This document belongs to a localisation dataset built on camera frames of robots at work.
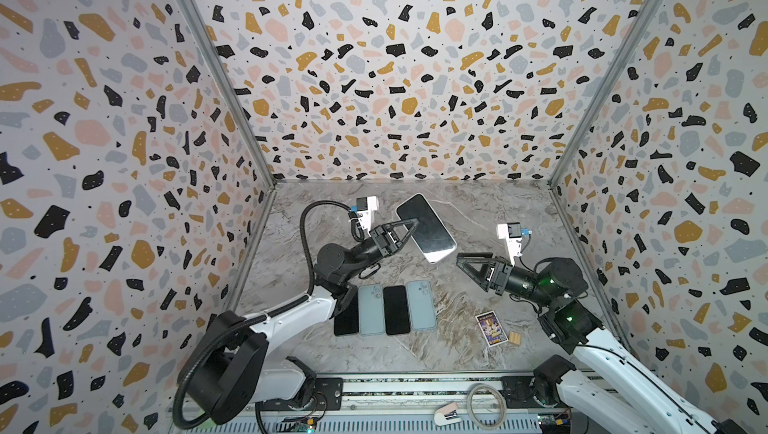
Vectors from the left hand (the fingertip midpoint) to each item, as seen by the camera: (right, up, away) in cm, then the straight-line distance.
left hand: (418, 224), depth 61 cm
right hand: (+8, -8, -1) cm, 11 cm away
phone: (-19, -29, +24) cm, 42 cm away
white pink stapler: (+7, -45, +9) cm, 46 cm away
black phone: (+2, -2, +3) cm, 4 cm away
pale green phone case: (-13, -27, +27) cm, 40 cm away
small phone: (-5, -27, +28) cm, 39 cm away
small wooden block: (+27, -32, +21) cm, 47 cm away
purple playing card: (+21, -30, +22) cm, 43 cm away
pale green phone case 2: (+3, -26, +28) cm, 38 cm away
